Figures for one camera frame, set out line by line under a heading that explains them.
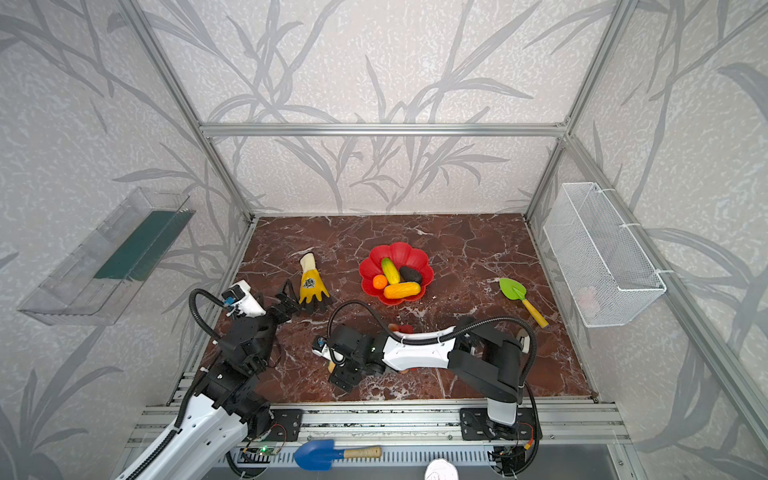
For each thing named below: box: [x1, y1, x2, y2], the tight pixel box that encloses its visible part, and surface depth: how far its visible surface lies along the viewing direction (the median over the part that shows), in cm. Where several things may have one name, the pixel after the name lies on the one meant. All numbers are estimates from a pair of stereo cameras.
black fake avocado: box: [400, 266, 422, 284], surface depth 101 cm
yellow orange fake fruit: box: [383, 281, 421, 299], surface depth 96 cm
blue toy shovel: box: [294, 440, 383, 471], surface depth 71 cm
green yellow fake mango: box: [382, 257, 400, 285], surface depth 101 cm
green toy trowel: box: [499, 278, 549, 329], surface depth 99 cm
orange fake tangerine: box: [372, 274, 387, 290], surface depth 99 cm
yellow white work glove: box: [298, 252, 330, 304], surface depth 101 cm
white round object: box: [424, 458, 459, 480], surface depth 65 cm
